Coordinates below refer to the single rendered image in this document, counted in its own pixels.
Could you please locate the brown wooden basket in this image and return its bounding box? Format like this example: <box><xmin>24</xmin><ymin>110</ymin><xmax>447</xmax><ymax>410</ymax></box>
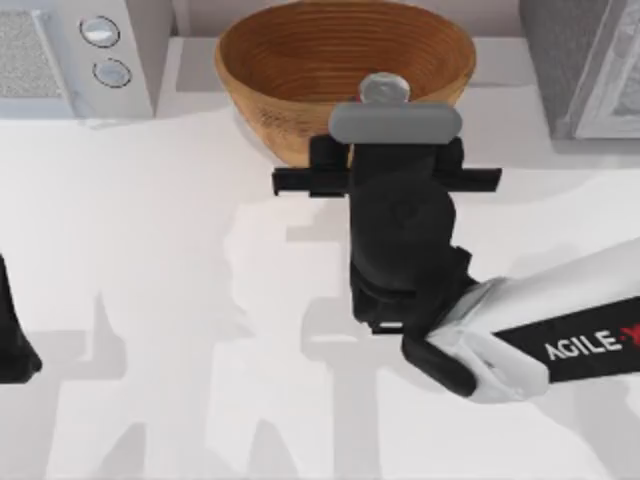
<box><xmin>214</xmin><ymin>0</ymin><xmax>477</xmax><ymax>169</ymax></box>

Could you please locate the pale microwave oven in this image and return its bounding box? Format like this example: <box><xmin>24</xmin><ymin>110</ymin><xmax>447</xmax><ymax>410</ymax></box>
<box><xmin>0</xmin><ymin>0</ymin><xmax>172</xmax><ymax>121</ymax></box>

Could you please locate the small silver microwave knob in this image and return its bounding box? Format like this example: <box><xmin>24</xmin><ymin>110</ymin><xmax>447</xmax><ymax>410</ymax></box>
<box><xmin>92</xmin><ymin>57</ymin><xmax>134</xmax><ymax>89</ymax></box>

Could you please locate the silver topped can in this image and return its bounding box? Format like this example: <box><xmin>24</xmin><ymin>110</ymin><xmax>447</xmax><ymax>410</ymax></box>
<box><xmin>357</xmin><ymin>72</ymin><xmax>413</xmax><ymax>106</ymax></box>

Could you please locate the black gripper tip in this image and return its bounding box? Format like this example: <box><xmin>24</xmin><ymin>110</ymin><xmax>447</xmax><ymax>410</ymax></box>
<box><xmin>0</xmin><ymin>254</ymin><xmax>44</xmax><ymax>386</ymax></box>

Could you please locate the pale grey rounded box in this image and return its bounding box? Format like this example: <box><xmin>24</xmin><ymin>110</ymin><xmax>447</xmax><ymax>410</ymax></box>
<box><xmin>328</xmin><ymin>102</ymin><xmax>464</xmax><ymax>144</ymax></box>

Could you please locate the large silver microwave knob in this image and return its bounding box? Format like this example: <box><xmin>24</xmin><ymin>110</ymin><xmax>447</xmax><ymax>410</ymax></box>
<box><xmin>79</xmin><ymin>15</ymin><xmax>122</xmax><ymax>47</ymax></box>

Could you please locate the grey speckled microwave door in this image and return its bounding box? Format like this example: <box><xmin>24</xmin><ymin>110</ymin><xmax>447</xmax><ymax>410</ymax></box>
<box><xmin>0</xmin><ymin>9</ymin><xmax>65</xmax><ymax>100</ymax></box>

